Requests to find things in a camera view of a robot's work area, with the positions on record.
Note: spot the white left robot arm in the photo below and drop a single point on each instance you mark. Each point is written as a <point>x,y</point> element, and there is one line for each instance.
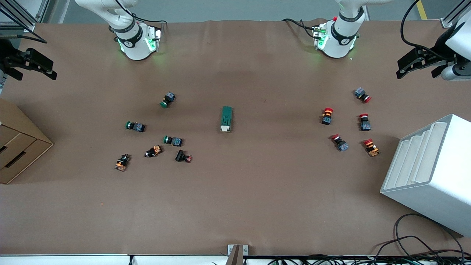
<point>342,36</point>

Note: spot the brown table cover mat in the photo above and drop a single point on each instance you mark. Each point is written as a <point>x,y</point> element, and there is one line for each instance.
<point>257,191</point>

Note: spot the black push button orange body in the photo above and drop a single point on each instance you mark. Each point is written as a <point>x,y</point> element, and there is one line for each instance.
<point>153,151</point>
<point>122,162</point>

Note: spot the brown cardboard box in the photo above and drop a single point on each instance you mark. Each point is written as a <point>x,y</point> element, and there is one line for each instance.
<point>18,147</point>

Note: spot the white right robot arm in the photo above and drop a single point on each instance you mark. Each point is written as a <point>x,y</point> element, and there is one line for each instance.
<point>134,40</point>

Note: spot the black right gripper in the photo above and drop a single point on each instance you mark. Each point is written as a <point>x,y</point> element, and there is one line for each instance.
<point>8,59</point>

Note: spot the aluminium frame profile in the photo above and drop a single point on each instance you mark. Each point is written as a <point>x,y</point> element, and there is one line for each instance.
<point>454,14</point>
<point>22,14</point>

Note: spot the red emergency button grey body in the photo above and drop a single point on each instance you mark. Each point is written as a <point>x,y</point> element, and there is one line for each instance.
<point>362,95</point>
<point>339,142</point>
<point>364,122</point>

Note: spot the white stepped storage bin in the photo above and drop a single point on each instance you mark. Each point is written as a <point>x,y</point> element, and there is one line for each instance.
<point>434,176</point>

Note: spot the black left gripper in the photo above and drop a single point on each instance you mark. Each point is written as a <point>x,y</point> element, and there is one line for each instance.
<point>436,53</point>

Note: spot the green push button grey body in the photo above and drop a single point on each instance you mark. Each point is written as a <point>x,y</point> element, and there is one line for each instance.
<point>167,99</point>
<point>173,140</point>
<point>135,126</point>

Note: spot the red emergency button orange body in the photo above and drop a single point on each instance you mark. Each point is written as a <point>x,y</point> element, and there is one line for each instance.
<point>371,147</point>
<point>327,116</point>

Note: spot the black switch with red lens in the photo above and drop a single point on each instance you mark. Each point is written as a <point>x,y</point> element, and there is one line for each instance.
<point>183,156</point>

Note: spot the aluminium camera post with bracket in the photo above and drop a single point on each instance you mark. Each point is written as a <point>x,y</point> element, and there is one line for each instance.
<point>237,254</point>

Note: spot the green load switch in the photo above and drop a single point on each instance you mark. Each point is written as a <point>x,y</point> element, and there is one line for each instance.
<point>226,119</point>

